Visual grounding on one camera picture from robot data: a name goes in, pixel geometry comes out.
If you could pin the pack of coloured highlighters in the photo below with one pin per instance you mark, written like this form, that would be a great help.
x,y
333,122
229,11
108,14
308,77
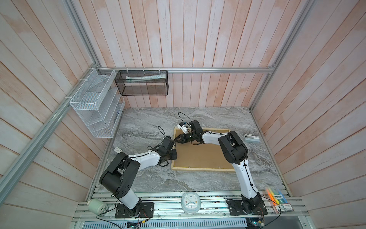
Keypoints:
x,y
278,200

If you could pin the white tape roll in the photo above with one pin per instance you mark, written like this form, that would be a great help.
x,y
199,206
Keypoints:
x,y
97,207

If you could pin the white wire mesh shelf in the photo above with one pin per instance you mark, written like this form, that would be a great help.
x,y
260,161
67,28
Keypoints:
x,y
98,103

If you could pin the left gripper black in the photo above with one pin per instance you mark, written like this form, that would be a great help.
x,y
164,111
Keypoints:
x,y
174,156

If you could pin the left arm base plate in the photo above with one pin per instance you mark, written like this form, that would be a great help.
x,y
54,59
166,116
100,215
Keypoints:
x,y
142,209

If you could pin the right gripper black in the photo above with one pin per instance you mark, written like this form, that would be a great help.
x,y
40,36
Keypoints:
x,y
182,138

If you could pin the light wooden picture frame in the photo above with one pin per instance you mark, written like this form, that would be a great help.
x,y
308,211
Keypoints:
x,y
200,169

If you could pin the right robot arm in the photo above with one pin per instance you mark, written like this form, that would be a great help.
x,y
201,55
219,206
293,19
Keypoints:
x,y
236,153

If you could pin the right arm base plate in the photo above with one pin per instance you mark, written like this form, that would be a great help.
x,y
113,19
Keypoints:
x,y
239,207

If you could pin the white desk clock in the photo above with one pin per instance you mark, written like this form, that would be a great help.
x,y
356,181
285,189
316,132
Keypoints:
x,y
191,202

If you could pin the black wire mesh basket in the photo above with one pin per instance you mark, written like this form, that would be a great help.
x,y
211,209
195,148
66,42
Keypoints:
x,y
143,89

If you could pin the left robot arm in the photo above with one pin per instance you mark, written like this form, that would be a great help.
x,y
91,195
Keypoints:
x,y
121,173

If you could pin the paper in black basket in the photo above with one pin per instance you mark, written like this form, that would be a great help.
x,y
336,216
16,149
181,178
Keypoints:
x,y
141,78

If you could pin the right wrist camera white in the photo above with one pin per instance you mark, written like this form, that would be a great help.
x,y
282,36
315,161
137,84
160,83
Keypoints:
x,y
183,127

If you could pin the small white square tag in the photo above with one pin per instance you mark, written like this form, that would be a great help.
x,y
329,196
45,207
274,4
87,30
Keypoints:
x,y
117,150

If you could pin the small white grey device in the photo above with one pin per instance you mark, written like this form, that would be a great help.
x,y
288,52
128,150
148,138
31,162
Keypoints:
x,y
252,139

